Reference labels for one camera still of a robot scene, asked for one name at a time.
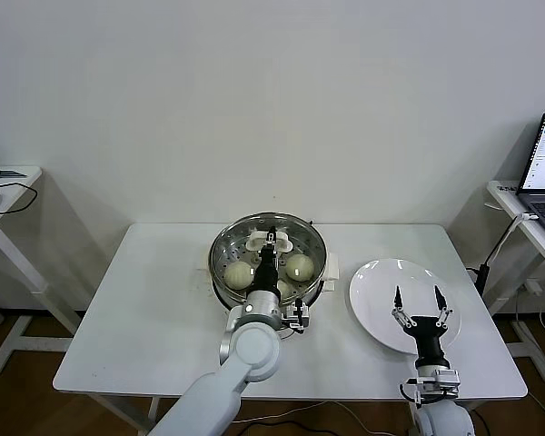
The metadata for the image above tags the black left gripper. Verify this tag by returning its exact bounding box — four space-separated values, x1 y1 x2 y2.
253 228 281 294

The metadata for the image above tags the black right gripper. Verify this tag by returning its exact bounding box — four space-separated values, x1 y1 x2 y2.
390 284 455 364

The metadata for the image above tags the round glass pot lid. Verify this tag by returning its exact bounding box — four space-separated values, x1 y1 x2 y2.
208 211 327 303

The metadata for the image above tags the perforated steel steamer basket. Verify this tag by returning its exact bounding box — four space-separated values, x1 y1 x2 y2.
207 213 327 314

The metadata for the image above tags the round white plate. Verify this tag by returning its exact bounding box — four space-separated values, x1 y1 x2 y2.
348 258 462 356

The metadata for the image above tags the white side table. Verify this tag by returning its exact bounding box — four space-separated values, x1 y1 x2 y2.
0 165 81 377
483 179 545 385

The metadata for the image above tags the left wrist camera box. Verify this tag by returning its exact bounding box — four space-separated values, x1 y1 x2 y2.
283 299 312 335

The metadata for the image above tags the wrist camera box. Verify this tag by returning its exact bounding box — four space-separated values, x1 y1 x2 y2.
435 368 461 396
283 299 312 335

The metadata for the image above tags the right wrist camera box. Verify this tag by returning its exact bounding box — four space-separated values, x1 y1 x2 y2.
435 368 461 396

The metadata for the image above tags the thin white cable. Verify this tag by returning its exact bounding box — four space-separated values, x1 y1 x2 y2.
238 399 328 426

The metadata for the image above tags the thin black cable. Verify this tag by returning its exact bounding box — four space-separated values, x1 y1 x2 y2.
0 181 38 218

